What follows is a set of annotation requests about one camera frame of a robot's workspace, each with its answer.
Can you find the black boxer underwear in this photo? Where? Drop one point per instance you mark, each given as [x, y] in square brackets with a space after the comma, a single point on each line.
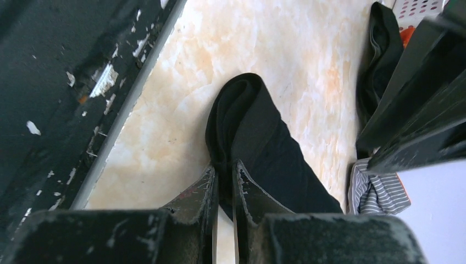
[244, 124]

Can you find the white perforated basket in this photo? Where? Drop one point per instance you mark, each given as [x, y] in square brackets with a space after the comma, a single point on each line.
[409, 13]

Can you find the orange underwear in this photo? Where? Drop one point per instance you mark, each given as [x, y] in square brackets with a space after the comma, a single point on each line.
[406, 35]

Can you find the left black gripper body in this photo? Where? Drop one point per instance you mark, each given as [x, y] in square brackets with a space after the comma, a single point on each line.
[420, 119]

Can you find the grey striped underwear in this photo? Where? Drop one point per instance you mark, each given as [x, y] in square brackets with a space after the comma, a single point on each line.
[371, 193]

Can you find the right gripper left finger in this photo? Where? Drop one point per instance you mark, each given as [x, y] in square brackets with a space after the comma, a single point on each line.
[182, 231]

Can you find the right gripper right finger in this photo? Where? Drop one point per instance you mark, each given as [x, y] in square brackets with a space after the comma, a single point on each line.
[268, 232]

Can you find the black metal base rail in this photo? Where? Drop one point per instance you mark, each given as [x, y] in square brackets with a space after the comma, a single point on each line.
[67, 70]

